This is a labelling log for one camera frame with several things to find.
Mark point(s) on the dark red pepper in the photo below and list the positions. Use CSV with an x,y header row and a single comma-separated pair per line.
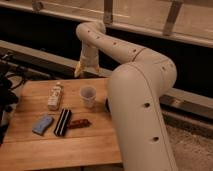
x,y
81,123

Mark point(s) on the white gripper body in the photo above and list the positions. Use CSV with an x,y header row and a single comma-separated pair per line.
x,y
89,56

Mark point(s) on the black bowl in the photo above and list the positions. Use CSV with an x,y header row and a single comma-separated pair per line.
x,y
107,106

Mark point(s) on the metal rail frame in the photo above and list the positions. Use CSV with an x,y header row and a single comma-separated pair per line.
x,y
189,21

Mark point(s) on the blue sponge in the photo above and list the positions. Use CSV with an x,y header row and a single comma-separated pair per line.
x,y
41,125

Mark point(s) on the white bottle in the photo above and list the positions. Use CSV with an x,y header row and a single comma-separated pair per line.
x,y
55,97

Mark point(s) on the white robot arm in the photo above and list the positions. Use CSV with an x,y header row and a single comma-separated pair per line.
x,y
133,92

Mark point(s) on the black equipment with cables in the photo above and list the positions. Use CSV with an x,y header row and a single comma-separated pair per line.
x,y
7,97

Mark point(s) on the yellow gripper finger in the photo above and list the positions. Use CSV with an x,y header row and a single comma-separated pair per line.
x,y
97,69
78,70

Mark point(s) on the black white striped block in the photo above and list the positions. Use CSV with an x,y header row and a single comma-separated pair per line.
x,y
63,120

